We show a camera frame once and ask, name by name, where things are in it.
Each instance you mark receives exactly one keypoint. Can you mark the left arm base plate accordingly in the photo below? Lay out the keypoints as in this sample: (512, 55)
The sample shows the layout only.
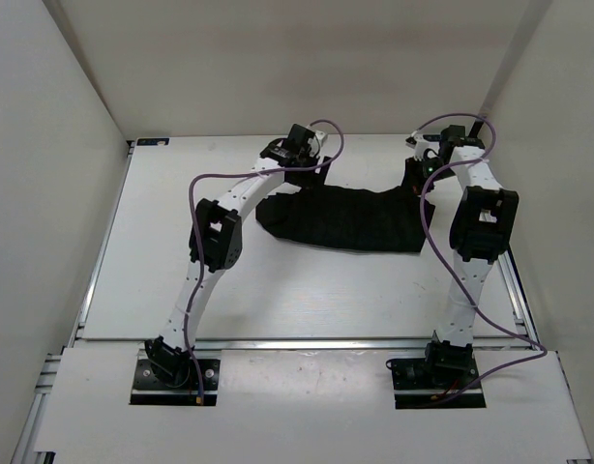
(150, 387)

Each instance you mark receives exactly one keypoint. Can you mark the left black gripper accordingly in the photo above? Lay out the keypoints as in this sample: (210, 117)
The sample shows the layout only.
(311, 180)

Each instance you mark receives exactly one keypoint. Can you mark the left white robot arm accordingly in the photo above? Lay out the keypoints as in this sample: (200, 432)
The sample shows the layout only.
(220, 203)

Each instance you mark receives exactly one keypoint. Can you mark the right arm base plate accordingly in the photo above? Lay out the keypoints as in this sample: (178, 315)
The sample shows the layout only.
(423, 382)

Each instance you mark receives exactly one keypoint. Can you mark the right aluminium side rail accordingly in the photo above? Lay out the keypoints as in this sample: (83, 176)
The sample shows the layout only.
(507, 265)

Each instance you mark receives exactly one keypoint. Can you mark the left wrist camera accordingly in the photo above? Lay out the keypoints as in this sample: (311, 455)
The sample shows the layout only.
(317, 142)

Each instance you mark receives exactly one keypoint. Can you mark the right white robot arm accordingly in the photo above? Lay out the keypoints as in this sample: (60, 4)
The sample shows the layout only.
(480, 232)

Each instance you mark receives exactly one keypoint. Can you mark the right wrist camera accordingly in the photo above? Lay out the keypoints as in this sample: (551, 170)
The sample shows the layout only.
(423, 143)

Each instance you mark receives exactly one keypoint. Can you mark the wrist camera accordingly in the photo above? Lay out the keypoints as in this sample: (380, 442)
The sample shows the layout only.
(317, 142)
(423, 143)

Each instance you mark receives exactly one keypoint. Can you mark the black pleated skirt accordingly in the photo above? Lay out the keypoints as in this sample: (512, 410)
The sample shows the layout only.
(346, 219)

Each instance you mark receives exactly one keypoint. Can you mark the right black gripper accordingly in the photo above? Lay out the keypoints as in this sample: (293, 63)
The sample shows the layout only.
(411, 179)

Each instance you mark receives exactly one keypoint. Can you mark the left blue corner label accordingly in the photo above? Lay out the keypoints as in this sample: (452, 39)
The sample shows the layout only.
(150, 141)

